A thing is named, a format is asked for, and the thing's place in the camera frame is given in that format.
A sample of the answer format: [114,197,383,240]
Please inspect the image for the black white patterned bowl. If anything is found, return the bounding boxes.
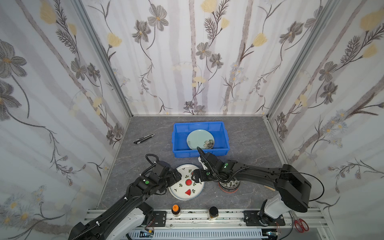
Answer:
[219,179,241,189]

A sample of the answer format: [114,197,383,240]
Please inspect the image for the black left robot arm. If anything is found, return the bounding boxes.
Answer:
[69,161,182,240]

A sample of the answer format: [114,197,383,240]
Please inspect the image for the green floral plate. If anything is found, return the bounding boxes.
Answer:
[187,130,215,150]

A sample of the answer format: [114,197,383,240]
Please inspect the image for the red handled scissors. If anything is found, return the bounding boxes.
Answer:
[290,211,310,233]

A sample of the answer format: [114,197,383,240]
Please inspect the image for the blue plastic bin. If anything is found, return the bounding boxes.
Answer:
[172,122,230,158]

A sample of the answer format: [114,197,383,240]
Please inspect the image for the black lid jar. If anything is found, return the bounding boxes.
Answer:
[208,207,219,221]

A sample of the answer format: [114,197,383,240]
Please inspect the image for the small wooden block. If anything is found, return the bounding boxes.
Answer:
[264,186,276,192]

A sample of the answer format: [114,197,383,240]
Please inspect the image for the watermelon pattern white plate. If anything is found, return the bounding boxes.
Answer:
[168,164,205,201]

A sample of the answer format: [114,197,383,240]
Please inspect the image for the aluminium rail frame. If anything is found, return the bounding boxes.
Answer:
[86,208,334,240]

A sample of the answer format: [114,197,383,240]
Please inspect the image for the orange lid jar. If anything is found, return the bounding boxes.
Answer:
[171,205,181,217]

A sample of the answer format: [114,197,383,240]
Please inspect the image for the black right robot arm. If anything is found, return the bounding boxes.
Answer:
[192,153,312,213]

